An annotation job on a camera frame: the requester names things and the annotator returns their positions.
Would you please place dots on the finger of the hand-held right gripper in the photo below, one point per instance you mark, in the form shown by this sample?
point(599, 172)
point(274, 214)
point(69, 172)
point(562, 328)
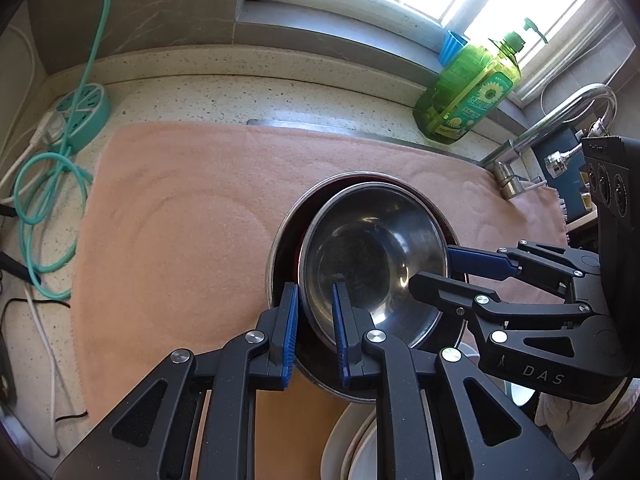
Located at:
point(480, 261)
point(440, 290)

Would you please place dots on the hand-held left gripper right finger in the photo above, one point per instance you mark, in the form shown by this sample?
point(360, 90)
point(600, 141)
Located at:
point(340, 335)

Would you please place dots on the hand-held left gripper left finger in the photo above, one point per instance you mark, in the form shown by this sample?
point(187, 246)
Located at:
point(289, 330)

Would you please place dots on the large stainless steel bowl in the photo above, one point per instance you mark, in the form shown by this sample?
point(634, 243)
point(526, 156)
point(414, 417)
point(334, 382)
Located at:
point(285, 260)

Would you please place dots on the small stainless steel bowl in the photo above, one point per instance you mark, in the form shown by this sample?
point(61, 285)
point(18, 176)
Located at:
point(370, 240)

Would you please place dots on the person's right hand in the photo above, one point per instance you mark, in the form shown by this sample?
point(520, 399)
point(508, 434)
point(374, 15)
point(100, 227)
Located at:
point(555, 412)

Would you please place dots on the chrome kitchen faucet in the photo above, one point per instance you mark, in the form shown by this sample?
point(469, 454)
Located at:
point(550, 115)

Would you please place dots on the peach towel mat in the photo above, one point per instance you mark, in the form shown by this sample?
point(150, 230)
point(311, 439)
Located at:
point(175, 210)

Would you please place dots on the green dish soap bottle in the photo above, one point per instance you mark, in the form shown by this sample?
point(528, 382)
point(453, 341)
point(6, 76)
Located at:
point(465, 95)

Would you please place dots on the blue ribbed cup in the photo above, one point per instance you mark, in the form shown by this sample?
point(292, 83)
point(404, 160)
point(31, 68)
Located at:
point(451, 47)

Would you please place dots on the teal round power strip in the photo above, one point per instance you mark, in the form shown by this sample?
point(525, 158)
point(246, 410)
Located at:
point(87, 105)

